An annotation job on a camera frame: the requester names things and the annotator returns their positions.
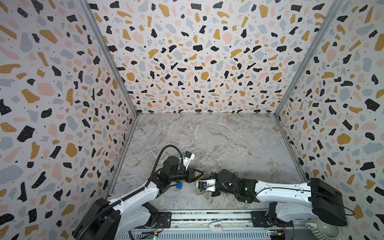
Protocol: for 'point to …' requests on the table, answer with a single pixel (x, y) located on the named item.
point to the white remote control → (201, 186)
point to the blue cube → (179, 185)
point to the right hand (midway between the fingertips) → (199, 178)
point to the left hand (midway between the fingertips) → (203, 172)
